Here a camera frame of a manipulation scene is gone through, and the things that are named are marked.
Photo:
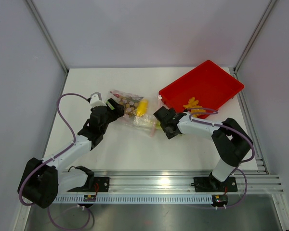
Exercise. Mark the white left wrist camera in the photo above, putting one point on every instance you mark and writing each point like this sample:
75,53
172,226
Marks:
96,100

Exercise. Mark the aluminium frame post left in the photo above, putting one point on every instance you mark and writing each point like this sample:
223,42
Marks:
43,28

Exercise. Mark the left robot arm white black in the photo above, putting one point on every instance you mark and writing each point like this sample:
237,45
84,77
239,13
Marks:
42,178

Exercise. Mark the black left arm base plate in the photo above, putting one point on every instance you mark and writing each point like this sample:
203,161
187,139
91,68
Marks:
101,184

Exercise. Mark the red plastic tray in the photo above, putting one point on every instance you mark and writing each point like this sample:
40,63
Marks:
208,84

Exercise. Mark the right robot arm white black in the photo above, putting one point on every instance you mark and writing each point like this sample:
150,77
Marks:
232,143

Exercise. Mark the fake green onion stalk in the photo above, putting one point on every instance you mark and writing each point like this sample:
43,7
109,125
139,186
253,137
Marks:
147,121

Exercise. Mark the clear zip top bag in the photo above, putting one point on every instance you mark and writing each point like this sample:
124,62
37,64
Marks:
154,105

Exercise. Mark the aluminium frame post right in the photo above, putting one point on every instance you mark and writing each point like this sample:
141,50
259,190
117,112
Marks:
260,25

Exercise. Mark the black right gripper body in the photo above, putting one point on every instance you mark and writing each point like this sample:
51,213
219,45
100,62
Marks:
169,134

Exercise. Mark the yellow fake mango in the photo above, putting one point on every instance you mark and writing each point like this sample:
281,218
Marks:
142,108

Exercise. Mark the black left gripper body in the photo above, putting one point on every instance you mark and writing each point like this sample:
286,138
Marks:
111,117

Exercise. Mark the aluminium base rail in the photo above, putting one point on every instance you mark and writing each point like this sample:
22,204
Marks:
179,181

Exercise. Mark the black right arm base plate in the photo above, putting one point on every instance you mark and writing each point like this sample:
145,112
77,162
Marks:
210,184

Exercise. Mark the fake brown grape bunch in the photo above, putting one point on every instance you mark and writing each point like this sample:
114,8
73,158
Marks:
130,105

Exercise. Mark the aluminium frame post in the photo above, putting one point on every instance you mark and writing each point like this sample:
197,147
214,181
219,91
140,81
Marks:
260,25
43,28

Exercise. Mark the white slotted cable duct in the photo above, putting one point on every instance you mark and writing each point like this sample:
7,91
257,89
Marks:
133,199

